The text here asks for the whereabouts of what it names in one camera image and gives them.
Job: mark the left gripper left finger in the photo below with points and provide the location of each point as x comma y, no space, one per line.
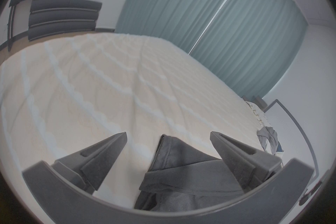
94,162

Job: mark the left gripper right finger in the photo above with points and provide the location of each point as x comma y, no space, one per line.
241,162

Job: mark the black T-shirt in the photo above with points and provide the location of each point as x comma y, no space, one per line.
183,165

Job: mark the pile of clothes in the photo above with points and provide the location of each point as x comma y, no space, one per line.
270,139

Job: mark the bed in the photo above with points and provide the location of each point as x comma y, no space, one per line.
105,86

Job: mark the white printed pillow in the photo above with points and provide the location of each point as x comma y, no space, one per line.
258,114

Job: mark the grey bedside table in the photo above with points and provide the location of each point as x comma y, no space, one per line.
253,100

